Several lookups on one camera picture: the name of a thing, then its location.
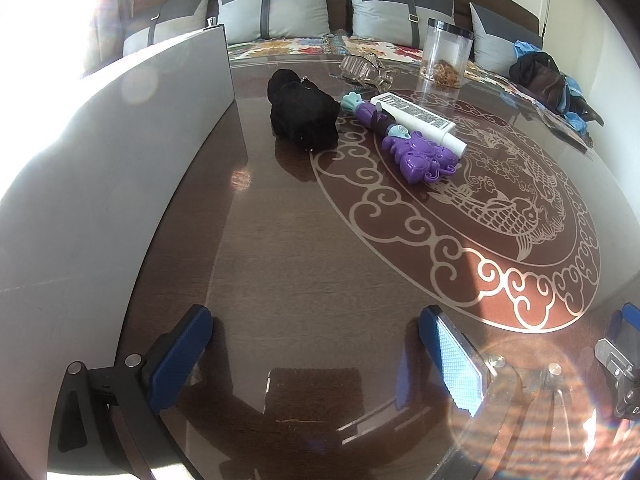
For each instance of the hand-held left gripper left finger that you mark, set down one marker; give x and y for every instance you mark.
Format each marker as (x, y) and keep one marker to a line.
(177, 355)

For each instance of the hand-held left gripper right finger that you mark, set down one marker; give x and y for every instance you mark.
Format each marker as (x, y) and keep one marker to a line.
(452, 360)

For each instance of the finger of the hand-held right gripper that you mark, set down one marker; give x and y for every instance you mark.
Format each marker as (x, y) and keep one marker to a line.
(626, 321)
(612, 356)

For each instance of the purple plastic toy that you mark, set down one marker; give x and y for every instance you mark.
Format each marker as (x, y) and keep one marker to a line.
(420, 155)

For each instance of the white plastic bottle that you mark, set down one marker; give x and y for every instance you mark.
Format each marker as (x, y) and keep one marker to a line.
(430, 122)

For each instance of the round patterned wooden desktop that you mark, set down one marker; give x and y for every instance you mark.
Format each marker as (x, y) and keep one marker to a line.
(310, 260)

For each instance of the grey partition board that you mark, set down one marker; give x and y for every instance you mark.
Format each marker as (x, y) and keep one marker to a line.
(100, 185)

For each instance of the black cloth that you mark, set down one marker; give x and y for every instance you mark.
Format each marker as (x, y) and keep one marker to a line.
(587, 112)

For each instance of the dark brown handbag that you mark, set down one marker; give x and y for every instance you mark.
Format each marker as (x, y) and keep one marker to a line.
(542, 80)

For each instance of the dark bag with blue cloth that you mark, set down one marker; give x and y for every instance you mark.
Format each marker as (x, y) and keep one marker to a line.
(527, 47)

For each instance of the clear jar with black lid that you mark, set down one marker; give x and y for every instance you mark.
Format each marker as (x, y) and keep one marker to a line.
(445, 47)

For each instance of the floral blanket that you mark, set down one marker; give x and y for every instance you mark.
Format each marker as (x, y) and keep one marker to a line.
(280, 49)

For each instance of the grey curtain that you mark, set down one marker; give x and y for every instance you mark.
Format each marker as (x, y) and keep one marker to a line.
(112, 5)

